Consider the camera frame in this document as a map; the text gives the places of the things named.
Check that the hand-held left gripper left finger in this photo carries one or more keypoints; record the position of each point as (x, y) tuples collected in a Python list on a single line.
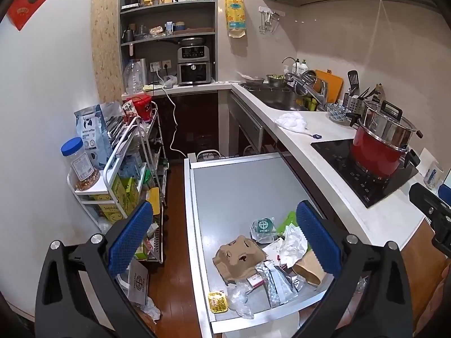
[(130, 236)]

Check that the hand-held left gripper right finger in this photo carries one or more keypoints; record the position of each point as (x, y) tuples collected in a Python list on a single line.
[(317, 239)]

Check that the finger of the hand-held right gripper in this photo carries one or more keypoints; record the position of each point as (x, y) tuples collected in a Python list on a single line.
[(443, 236), (428, 200)]

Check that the silver foil pouch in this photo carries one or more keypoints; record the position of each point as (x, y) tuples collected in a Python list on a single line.
[(274, 285)]

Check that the crumpled white tissue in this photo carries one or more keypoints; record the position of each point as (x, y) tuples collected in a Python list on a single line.
[(294, 246)]

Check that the glass cup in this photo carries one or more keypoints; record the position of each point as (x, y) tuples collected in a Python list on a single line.
[(433, 176)]

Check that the brown paper bag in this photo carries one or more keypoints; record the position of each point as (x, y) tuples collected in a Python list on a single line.
[(310, 269)]

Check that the yellow snack box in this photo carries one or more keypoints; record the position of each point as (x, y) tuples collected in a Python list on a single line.
[(125, 190), (109, 213)]

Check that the green pouch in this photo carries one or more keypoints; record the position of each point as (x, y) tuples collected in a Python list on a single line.
[(289, 221)]

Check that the white red medicine box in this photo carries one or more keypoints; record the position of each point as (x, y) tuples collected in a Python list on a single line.
[(273, 253)]

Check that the grey logo paper bag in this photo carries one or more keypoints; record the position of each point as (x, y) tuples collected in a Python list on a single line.
[(138, 283)]

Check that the green logo clear packet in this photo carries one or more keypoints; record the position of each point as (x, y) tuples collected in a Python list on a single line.
[(264, 227)]

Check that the red pot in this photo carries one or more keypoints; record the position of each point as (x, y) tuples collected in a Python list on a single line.
[(373, 155)]

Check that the cardboard cup carrier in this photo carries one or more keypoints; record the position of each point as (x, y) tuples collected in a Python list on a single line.
[(239, 258)]

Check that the blue lid plastic jar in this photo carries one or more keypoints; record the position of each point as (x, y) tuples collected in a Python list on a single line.
[(82, 169)]

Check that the steel steamer pot with lid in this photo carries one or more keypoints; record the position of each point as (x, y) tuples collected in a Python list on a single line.
[(384, 130)]

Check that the black induction cooktop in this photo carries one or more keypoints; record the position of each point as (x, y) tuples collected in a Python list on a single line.
[(338, 158)]

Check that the clear plastic wrapper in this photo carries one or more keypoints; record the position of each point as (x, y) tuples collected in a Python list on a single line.
[(239, 299)]

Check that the yellow butter packet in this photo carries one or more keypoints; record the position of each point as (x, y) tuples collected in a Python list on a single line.
[(217, 302)]

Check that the silver blue coffee bag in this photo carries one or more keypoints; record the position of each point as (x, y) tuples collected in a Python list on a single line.
[(90, 130)]

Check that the steel utensil holder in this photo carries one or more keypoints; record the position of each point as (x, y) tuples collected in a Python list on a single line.
[(354, 105)]

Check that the white cloth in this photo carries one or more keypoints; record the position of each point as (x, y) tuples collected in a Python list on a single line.
[(290, 121)]

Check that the blue patterned bowl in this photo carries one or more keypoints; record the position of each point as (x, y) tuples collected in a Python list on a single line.
[(336, 114)]

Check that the red container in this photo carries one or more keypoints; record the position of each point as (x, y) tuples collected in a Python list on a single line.
[(141, 107)]

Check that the black spatula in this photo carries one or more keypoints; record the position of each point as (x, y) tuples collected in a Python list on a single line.
[(353, 79)]

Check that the steel sink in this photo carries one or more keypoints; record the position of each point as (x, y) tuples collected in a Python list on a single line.
[(278, 98)]

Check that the chrome faucet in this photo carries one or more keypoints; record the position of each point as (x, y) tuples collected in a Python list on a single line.
[(310, 91)]

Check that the orange cutting board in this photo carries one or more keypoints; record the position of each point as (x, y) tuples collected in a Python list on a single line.
[(334, 84)]

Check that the large clear water bottle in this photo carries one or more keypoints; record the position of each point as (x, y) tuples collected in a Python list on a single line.
[(135, 77)]

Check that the steel bowl with greens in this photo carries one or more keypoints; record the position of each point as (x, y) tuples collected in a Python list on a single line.
[(276, 81)]

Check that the white soap bottle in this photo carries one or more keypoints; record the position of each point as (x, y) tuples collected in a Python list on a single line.
[(302, 67)]

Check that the silver air fryer oven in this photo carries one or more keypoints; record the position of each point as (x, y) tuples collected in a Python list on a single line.
[(192, 67)]

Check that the black kettle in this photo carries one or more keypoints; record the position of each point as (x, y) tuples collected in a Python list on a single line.
[(128, 36)]

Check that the bagged bread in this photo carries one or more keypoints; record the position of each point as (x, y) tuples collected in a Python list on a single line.
[(157, 31)]

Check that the blue white carton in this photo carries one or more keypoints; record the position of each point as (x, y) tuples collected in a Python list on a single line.
[(169, 28)]

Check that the dark glass jar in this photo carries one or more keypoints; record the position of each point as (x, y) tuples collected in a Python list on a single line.
[(134, 0)]

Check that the yellow tissue pack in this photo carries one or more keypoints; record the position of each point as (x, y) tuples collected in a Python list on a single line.
[(235, 10)]

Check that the wall power outlet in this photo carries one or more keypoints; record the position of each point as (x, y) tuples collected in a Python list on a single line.
[(160, 66)]

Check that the wall hook rack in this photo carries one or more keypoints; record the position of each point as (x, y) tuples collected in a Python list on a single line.
[(269, 14)]

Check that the grey wall shelf unit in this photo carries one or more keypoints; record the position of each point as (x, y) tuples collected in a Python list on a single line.
[(167, 7)]

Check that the red wall poster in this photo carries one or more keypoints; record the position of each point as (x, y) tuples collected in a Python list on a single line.
[(31, 0)]

